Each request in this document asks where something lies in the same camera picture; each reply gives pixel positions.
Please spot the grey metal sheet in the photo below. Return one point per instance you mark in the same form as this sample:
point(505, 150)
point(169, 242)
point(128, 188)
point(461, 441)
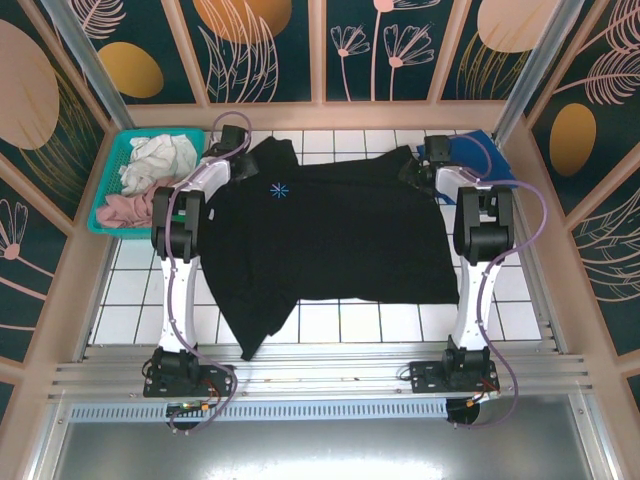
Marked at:
point(325, 450)

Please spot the small green circuit board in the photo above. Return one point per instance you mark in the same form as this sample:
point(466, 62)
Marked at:
point(190, 406)

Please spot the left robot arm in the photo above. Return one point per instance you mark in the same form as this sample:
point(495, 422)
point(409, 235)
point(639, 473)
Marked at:
point(180, 300)

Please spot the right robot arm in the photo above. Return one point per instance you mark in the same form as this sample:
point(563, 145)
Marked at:
point(472, 300)

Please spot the teal plastic basket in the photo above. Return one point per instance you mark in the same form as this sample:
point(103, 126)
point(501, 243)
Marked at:
point(112, 160)

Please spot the black t-shirt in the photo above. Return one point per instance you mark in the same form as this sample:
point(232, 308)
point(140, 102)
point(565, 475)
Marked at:
point(325, 240)

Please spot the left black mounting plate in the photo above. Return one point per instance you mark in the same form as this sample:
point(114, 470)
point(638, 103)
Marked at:
point(220, 375)

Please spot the pink t-shirt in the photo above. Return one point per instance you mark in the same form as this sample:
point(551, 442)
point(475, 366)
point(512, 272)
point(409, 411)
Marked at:
point(125, 210)

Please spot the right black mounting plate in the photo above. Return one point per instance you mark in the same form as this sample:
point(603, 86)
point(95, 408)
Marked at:
point(425, 375)

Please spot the left aluminium post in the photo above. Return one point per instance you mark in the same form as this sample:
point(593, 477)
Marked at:
point(95, 75)

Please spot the folded blue t-shirt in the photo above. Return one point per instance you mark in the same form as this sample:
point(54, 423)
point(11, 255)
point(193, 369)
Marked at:
point(480, 155)

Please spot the right aluminium post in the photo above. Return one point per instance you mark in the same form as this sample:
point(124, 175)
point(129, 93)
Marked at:
point(532, 75)

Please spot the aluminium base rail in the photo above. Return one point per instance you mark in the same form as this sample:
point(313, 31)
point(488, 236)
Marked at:
point(325, 370)

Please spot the aluminium post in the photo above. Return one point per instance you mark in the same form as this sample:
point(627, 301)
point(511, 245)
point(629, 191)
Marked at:
point(532, 75)
point(95, 75)

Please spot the white t-shirt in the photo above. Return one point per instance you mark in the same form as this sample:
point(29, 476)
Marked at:
point(160, 160)

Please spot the black mounting plate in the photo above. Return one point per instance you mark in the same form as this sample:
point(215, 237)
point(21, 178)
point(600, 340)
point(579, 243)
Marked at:
point(220, 375)
point(425, 375)

